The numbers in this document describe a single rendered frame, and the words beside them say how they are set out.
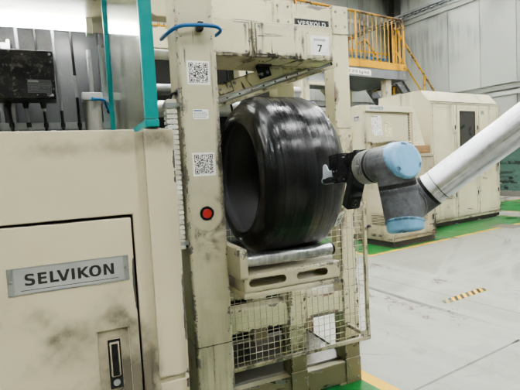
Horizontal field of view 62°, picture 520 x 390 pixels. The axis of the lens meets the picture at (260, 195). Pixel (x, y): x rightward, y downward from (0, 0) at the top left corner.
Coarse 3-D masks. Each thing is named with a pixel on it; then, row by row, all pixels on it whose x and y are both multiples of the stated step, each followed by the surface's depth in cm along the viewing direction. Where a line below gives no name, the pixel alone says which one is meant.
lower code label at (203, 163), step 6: (192, 156) 139; (198, 156) 140; (204, 156) 140; (210, 156) 141; (198, 162) 140; (204, 162) 140; (210, 162) 141; (198, 168) 140; (204, 168) 141; (210, 168) 141; (198, 174) 140; (204, 174) 141; (210, 174) 141
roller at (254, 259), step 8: (288, 248) 147; (296, 248) 148; (304, 248) 148; (312, 248) 149; (320, 248) 150; (328, 248) 152; (248, 256) 140; (256, 256) 141; (264, 256) 142; (272, 256) 143; (280, 256) 144; (288, 256) 145; (296, 256) 147; (304, 256) 148; (312, 256) 150; (248, 264) 140; (256, 264) 141; (264, 264) 143
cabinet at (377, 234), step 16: (432, 160) 620; (416, 176) 603; (368, 192) 614; (368, 208) 617; (368, 224) 619; (384, 224) 595; (432, 224) 624; (368, 240) 624; (384, 240) 597; (400, 240) 590; (416, 240) 610
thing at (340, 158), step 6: (354, 150) 117; (360, 150) 117; (330, 156) 125; (336, 156) 122; (342, 156) 122; (348, 156) 122; (330, 162) 125; (336, 162) 122; (342, 162) 121; (348, 162) 121; (330, 168) 125; (336, 168) 124; (342, 168) 121; (348, 168) 121; (336, 174) 124; (342, 174) 121; (342, 180) 121
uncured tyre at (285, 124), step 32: (224, 128) 164; (256, 128) 137; (288, 128) 135; (320, 128) 139; (224, 160) 171; (256, 160) 184; (288, 160) 131; (320, 160) 136; (224, 192) 172; (256, 192) 185; (288, 192) 132; (320, 192) 136; (256, 224) 142; (288, 224) 137; (320, 224) 142
